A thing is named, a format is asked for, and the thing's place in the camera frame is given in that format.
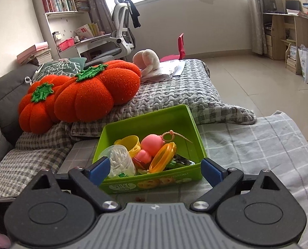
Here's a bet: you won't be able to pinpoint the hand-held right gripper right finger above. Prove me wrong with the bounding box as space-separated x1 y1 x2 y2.
190 158 286 212

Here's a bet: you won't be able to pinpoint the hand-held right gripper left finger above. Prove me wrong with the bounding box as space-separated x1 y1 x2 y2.
24 156 121 213

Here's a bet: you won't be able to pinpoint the clear cotton swab jar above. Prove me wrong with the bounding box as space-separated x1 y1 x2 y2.
99 145 137 180

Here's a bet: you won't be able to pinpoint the dark hair claw clip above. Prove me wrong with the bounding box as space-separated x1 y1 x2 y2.
175 154 196 167

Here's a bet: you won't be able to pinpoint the yellow toy cup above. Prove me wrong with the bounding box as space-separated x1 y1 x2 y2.
114 135 142 159

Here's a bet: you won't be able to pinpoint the yellow orange ring toy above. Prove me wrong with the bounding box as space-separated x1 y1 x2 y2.
149 143 177 173

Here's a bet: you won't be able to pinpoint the pink pig toy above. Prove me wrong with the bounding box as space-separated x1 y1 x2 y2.
134 130 193 164

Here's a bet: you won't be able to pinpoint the green plastic box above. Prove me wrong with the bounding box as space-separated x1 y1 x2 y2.
92 104 208 194

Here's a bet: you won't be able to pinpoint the white grey checked blanket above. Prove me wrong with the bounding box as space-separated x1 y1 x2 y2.
199 111 308 249

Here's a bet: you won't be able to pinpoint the grey checked sofa cover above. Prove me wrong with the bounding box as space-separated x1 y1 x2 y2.
0 122 75 201

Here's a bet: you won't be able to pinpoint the large orange pumpkin cushion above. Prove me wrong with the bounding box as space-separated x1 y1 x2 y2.
54 60 141 123

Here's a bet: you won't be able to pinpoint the grey quilted blanket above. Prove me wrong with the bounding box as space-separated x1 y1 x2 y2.
71 59 257 138

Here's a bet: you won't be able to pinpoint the small orange pumpkin cushion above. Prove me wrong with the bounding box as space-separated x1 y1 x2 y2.
18 75 74 133

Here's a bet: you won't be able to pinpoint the teal leaf pattern pillow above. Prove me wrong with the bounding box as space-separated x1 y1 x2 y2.
33 57 87 84

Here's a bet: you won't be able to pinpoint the white papers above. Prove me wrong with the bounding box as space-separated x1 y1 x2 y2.
141 60 187 82

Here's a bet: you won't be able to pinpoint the pink white plush bunny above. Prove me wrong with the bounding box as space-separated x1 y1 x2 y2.
133 49 161 77

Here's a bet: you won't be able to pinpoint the grey sofa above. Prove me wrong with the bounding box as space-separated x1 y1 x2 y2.
0 63 40 178

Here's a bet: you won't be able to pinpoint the white desk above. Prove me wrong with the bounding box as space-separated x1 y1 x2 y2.
73 33 118 59

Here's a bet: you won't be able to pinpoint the pink plastic chair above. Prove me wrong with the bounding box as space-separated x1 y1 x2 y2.
160 33 185 62

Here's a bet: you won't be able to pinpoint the pink basket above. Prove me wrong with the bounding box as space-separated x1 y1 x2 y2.
58 38 75 52

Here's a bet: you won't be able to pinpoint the stack of books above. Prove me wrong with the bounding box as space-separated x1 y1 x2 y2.
16 41 52 66

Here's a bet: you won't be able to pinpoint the white grey office chair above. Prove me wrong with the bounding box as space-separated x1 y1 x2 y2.
85 0 137 65

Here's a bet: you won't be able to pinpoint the books on desk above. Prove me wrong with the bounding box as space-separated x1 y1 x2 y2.
75 23 103 40

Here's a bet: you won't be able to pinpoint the black garment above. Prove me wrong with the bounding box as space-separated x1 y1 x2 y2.
121 0 142 28

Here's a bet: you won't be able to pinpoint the beige curtain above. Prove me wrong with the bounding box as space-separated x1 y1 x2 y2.
245 0 269 55

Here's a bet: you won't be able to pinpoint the wooden shelf desk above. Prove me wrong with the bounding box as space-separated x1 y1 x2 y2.
261 0 308 75

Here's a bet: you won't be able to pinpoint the grey patterned curtain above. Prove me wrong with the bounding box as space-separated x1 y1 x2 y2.
81 0 116 36

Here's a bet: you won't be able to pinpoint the white bookshelf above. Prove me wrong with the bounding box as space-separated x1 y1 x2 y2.
29 0 90 59

